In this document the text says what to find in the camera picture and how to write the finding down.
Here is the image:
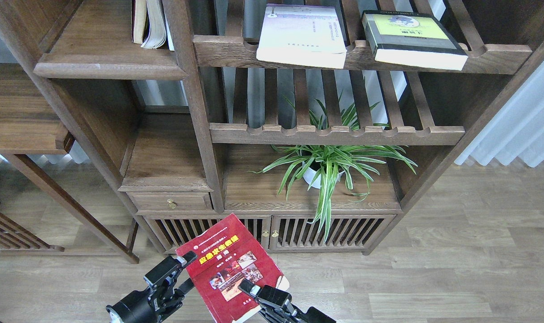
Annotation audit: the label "red cover book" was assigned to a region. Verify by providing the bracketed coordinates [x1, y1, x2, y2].
[176, 214, 289, 323]

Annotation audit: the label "brass drawer knob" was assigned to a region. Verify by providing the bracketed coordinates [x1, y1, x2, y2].
[166, 199, 177, 210]

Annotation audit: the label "green spider plant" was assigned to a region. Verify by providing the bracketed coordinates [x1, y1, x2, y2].
[253, 96, 418, 243]

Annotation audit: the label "dark wooden bookshelf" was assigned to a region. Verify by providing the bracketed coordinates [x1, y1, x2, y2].
[0, 0, 544, 255]

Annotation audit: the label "green and black book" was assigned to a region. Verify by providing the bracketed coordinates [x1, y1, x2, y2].
[362, 10, 468, 71]

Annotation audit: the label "worn grey upright book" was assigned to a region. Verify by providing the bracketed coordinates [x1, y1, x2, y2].
[141, 0, 167, 49]

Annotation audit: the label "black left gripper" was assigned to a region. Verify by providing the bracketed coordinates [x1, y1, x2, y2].
[106, 251, 197, 323]

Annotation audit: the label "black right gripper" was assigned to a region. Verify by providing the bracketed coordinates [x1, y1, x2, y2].
[238, 279, 336, 323]

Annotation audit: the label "beige upright book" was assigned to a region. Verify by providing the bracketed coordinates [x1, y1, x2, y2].
[131, 0, 148, 44]

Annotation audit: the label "brass cabinet door knobs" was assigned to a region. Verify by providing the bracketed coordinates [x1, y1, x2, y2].
[262, 230, 280, 238]

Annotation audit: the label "white pale cover book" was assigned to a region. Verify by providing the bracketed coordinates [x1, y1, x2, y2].
[256, 4, 347, 68]

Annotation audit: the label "white plant pot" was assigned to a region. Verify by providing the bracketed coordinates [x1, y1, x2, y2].
[302, 156, 344, 192]

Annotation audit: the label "white curtain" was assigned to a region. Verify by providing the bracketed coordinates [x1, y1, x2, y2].
[455, 61, 544, 167]

